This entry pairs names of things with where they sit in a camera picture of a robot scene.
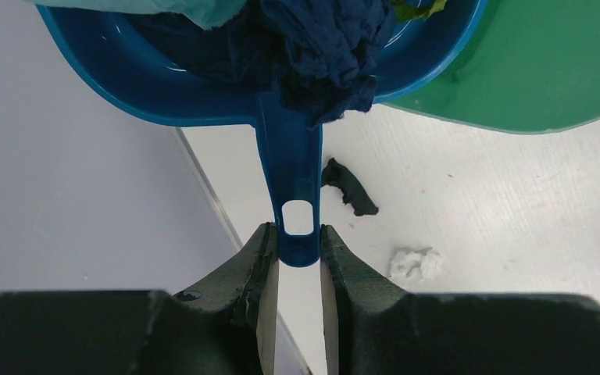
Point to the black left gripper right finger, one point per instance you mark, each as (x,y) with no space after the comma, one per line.
(373,326)

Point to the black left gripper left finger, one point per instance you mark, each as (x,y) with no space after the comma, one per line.
(223,324)

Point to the blue plastic dustpan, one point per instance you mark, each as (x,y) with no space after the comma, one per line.
(117,63)

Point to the green paper scrap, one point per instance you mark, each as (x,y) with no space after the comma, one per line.
(405,12)

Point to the black paper scrap left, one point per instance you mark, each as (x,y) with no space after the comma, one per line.
(354,194)

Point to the green plastic bin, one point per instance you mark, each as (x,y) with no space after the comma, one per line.
(531,67)

